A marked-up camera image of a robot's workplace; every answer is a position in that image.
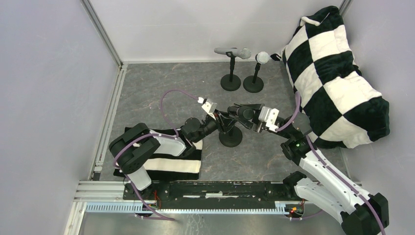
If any black mic stand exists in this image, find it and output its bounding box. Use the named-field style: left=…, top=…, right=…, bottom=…
left=243, top=63, right=264, bottom=93
left=220, top=57, right=241, bottom=92
left=219, top=122, right=243, bottom=147

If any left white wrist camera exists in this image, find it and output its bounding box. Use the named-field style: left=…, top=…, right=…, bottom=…
left=198, top=97, right=217, bottom=119

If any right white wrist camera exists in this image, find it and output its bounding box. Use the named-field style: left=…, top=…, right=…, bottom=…
left=258, top=106, right=279, bottom=132

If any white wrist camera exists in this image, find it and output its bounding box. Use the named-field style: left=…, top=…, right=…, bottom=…
left=258, top=106, right=279, bottom=132
left=198, top=97, right=217, bottom=119

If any black mic stand back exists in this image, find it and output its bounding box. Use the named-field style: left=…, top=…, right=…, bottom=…
left=219, top=122, right=243, bottom=147

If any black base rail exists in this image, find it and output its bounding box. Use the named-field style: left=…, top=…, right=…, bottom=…
left=140, top=181, right=302, bottom=209

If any white cable duct strip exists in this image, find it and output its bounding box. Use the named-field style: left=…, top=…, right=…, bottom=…
left=85, top=202, right=295, bottom=215

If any silver grey microphone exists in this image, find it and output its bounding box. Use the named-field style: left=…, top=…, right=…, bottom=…
left=214, top=47, right=252, bottom=59

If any black white checkered pillow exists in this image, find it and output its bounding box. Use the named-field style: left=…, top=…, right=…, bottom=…
left=271, top=6, right=390, bottom=149

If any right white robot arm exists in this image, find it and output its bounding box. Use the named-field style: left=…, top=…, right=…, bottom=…
left=228, top=104, right=389, bottom=235

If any black white striped cloth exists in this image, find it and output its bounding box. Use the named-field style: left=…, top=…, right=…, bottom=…
left=113, top=127, right=203, bottom=182

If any black microphone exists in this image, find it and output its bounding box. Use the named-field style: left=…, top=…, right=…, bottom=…
left=228, top=106, right=254, bottom=120

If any white microphone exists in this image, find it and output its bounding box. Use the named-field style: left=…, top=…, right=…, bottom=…
left=255, top=51, right=270, bottom=65

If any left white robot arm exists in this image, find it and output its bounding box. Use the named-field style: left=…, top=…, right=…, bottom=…
left=109, top=111, right=236, bottom=190

